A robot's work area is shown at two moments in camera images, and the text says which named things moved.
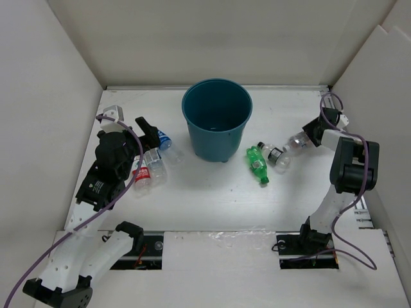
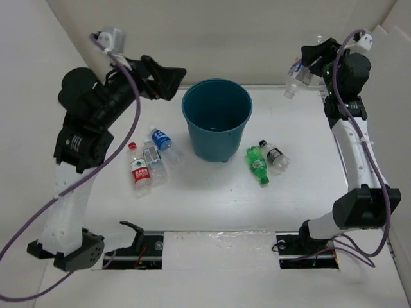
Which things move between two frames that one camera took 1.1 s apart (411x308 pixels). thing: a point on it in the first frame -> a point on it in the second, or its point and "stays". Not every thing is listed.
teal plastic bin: (217, 110) stays
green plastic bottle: (258, 163) stays
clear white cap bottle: (158, 174) stays
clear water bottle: (298, 143) -> (300, 77)
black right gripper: (309, 128) -> (312, 52)
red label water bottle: (142, 181) stays
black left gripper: (151, 139) -> (168, 79)
